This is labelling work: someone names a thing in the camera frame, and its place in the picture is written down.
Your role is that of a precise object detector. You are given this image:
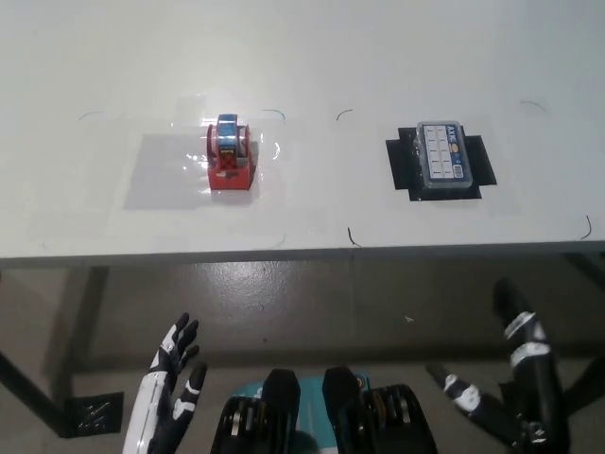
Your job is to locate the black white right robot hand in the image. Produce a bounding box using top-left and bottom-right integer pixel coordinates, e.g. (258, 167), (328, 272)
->
(424, 277), (567, 449)

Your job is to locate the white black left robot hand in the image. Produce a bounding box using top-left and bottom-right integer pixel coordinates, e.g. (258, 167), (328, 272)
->
(122, 311), (209, 454)

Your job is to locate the clear blue screw box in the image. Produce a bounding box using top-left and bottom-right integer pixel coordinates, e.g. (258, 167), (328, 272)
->
(414, 120), (476, 191)

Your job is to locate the red tape dispenser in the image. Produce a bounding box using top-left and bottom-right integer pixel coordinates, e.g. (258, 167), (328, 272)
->
(205, 113), (259, 193)

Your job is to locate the black tape patch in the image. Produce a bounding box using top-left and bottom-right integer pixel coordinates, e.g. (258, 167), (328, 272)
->
(385, 125), (498, 202)

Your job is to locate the black table leg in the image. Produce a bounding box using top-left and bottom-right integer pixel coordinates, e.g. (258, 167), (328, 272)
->
(0, 350), (65, 427)
(562, 253), (605, 420)

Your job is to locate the black teal robot body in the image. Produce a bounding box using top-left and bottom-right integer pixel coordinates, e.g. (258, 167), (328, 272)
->
(210, 366), (439, 454)

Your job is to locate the grey rectangular paper sheet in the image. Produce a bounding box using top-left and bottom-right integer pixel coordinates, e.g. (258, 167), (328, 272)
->
(123, 133), (266, 212)

